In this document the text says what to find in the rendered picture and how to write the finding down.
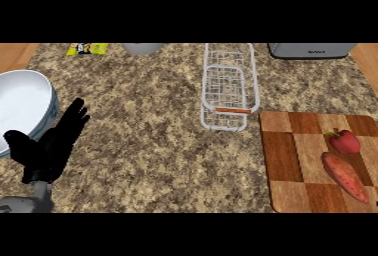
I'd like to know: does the yellow snack packet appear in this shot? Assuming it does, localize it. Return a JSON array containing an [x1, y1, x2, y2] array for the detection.
[[66, 42, 109, 56]]

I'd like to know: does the checkered wooden cutting board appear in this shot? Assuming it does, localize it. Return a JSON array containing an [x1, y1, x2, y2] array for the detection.
[[258, 110, 378, 214]]

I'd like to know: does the white bowl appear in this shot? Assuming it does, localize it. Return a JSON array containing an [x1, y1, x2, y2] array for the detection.
[[0, 69, 60, 159]]

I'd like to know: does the grey toaster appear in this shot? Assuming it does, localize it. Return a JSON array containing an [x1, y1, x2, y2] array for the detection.
[[267, 42, 358, 61]]

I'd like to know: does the white tiered wire basket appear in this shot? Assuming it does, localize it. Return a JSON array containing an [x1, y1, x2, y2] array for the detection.
[[199, 42, 261, 132]]

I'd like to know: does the red bell pepper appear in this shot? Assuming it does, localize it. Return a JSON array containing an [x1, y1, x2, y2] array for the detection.
[[323, 128, 361, 156]]

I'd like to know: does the grey cup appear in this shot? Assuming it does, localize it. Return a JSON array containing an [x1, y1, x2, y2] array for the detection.
[[120, 42, 165, 56]]

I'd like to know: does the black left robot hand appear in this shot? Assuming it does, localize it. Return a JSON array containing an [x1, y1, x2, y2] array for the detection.
[[2, 97, 91, 185]]

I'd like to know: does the orange sweet potato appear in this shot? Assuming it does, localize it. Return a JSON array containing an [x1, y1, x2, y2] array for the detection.
[[320, 151, 370, 205]]

